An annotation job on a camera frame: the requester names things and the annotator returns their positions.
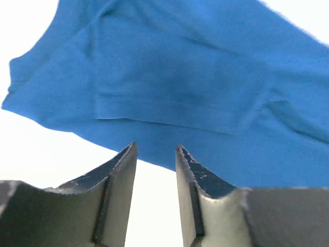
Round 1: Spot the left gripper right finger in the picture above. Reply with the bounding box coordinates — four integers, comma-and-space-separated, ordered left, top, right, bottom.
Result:
175, 146, 328, 247

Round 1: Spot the blue t shirt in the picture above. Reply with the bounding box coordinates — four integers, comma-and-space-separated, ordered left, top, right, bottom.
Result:
2, 1, 328, 187

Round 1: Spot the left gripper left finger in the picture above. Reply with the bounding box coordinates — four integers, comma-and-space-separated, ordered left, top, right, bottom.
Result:
1, 143, 137, 247

